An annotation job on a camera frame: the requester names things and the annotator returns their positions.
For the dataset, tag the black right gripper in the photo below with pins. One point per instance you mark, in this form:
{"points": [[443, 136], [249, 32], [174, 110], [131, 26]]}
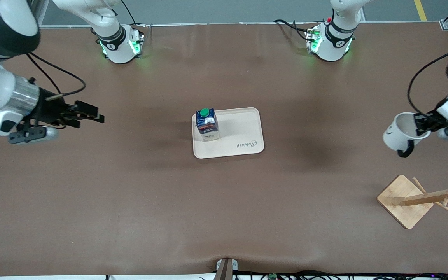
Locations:
{"points": [[50, 105]]}

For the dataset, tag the wooden mug rack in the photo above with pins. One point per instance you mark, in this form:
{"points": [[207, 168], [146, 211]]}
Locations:
{"points": [[405, 202]]}

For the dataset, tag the small circuit board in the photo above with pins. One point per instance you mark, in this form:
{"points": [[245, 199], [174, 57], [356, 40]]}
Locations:
{"points": [[273, 276]]}

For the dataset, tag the cream rectangular tray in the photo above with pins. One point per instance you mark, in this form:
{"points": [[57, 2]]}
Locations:
{"points": [[239, 128]]}

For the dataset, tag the dark blue milk carton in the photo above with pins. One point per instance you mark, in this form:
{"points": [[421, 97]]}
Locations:
{"points": [[207, 126]]}

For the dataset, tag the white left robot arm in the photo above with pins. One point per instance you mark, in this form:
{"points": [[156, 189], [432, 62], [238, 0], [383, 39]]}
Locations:
{"points": [[335, 39]]}

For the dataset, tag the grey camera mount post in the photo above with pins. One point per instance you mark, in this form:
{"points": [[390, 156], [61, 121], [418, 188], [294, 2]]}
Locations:
{"points": [[226, 270]]}

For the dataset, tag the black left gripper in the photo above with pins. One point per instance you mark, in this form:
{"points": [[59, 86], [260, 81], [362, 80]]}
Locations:
{"points": [[428, 121]]}

